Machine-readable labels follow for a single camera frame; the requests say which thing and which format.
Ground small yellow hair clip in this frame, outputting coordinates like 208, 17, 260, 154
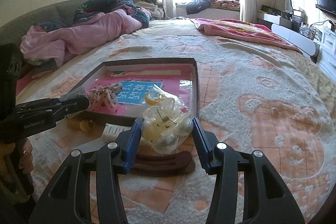
79, 120, 95, 133

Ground floral fabric scrunchie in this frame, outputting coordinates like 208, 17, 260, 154
89, 82, 123, 113

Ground pearl clips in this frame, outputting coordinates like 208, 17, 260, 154
141, 98, 194, 155

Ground brown hair clip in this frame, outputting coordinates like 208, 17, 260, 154
131, 151, 195, 177

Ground person's left hand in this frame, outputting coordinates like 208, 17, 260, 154
18, 138, 34, 174

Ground pink quilt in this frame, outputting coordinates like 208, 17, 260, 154
20, 9, 144, 67

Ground pink book in box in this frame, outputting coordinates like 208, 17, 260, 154
86, 68, 194, 118

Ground grey green headboard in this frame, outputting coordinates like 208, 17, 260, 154
0, 0, 89, 47

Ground bear pattern bed blanket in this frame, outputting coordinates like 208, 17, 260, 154
18, 20, 335, 223

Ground dark floral quilt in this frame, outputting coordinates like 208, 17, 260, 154
73, 0, 151, 28

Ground dark cardboard box tray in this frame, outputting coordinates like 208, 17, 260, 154
74, 57, 199, 126

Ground white drawer cabinet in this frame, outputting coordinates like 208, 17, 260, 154
317, 27, 336, 82

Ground dark jacket on sill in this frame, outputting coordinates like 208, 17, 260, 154
186, 0, 214, 15

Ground white grey low desk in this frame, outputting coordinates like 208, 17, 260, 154
257, 11, 319, 63

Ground pink red cartoon blanket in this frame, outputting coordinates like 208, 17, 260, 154
192, 18, 301, 53

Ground folded blanket on sill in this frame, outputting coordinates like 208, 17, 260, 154
211, 0, 240, 11

